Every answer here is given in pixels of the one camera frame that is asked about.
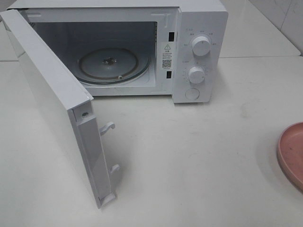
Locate white microwave oven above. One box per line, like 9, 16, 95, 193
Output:
5, 0, 228, 103

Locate white dial knob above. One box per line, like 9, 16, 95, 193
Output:
192, 35, 211, 56
188, 67, 205, 84

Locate glass microwave turntable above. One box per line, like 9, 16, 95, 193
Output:
76, 47, 151, 85

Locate round white door button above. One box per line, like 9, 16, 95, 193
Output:
185, 88, 200, 100

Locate pink round plate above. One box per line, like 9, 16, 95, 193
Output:
277, 122, 303, 191

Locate white microwave door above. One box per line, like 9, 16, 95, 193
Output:
0, 9, 118, 208

